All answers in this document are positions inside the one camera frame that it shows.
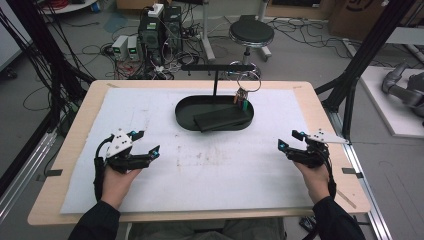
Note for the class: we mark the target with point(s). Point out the black tape strip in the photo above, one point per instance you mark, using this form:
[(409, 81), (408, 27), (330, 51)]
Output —
[(54, 173), (351, 172)]

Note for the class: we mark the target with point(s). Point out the black computer tower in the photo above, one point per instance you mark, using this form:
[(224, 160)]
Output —
[(173, 26), (150, 36)]

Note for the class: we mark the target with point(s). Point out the black wallet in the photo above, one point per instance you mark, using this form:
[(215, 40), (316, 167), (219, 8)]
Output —
[(221, 119)]

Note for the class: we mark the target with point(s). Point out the white table mat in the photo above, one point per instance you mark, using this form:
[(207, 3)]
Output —
[(150, 173)]

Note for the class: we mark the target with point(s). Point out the white power adapter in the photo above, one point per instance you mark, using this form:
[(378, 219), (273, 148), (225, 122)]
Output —
[(155, 10)]

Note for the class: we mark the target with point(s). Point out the aluminium rail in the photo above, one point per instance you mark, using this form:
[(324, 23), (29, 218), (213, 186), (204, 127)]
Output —
[(23, 176), (373, 206)]

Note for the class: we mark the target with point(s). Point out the person's right hand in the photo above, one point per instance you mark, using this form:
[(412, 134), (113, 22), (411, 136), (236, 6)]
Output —
[(315, 181)]

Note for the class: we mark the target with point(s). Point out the white platform board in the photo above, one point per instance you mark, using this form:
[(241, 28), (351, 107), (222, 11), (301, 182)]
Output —
[(386, 106)]

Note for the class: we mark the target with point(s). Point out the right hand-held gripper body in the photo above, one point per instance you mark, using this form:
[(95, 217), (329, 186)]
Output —
[(311, 155)]

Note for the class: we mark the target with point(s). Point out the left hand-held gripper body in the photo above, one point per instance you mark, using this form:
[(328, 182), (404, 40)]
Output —
[(118, 146)]

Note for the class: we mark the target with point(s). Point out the person's legs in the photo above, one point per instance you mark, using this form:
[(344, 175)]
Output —
[(206, 230)]

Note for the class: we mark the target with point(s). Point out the person's left hand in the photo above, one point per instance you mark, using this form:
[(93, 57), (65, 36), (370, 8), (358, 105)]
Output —
[(116, 185)]

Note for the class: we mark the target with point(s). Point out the white power supply unit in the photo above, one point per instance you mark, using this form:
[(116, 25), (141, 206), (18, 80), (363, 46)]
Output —
[(133, 48), (120, 46)]

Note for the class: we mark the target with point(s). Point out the black round stool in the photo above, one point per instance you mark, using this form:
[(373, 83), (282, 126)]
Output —
[(251, 33)]

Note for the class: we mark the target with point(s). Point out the cardboard box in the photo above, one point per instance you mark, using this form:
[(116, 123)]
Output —
[(353, 16)]

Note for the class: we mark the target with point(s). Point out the black foot pedal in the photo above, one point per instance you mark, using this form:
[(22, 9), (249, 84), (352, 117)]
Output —
[(309, 224)]

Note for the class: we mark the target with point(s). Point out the black oval tray with hanger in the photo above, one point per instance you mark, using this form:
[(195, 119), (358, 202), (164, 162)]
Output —
[(200, 113)]

